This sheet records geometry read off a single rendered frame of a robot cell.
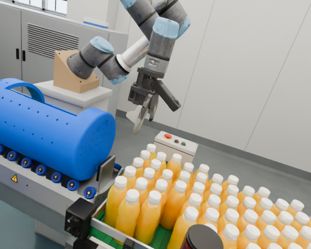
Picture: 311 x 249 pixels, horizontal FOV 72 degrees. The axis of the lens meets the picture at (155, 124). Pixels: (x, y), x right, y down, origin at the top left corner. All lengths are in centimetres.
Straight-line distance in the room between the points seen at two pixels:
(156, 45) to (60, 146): 45
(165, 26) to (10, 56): 271
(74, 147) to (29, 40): 232
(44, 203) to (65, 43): 197
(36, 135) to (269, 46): 311
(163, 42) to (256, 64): 284
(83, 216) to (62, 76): 80
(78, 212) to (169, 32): 60
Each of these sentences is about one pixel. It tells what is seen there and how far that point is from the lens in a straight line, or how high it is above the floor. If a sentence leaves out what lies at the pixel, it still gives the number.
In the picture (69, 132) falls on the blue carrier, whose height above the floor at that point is 118.
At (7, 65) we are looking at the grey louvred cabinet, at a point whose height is 77.
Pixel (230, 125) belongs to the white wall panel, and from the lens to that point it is 360.
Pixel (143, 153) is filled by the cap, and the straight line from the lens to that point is 89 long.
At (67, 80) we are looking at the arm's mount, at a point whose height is 120.
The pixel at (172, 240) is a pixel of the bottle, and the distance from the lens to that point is 77.
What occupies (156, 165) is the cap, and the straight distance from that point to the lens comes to 84.
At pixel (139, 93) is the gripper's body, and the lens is 70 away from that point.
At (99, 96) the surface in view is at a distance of 129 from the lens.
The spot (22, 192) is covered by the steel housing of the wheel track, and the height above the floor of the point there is 84.
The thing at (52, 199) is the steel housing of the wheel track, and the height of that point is 87.
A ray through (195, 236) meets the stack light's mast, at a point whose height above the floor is 126.
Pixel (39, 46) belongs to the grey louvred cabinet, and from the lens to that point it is 290.
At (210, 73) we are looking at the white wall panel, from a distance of 342.
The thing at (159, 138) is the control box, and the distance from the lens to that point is 102.
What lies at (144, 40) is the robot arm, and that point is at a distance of 117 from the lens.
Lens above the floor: 155
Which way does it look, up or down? 23 degrees down
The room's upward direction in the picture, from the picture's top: 14 degrees clockwise
